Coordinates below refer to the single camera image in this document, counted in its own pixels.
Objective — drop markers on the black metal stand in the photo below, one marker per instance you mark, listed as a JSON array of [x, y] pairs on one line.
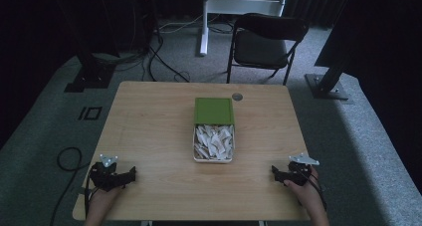
[[326, 85], [89, 70]]

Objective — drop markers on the person's right hand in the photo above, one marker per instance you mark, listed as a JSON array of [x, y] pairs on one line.
[[307, 194]]

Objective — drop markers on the green lidded box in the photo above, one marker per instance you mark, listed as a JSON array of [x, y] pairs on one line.
[[195, 158]]

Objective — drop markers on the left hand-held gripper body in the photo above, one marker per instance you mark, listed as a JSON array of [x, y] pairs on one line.
[[103, 178]]

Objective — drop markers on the white metal stand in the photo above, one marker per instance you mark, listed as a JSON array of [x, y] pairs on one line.
[[232, 6]]

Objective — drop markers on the black folding chair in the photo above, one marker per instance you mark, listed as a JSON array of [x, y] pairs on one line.
[[262, 46]]

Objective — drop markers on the pile of white paper pieces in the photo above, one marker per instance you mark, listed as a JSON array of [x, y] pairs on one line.
[[214, 142]]

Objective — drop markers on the person's left hand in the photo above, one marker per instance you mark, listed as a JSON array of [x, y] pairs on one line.
[[103, 199]]

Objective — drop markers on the dark curtain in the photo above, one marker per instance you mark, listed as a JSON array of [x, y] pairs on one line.
[[315, 3]]

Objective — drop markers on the green box lid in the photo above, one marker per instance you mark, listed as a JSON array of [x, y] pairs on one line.
[[214, 111]]

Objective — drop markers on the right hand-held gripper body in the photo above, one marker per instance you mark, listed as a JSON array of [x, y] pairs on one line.
[[300, 173]]

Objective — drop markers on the small round brown object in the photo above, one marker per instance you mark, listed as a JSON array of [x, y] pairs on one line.
[[237, 96]]

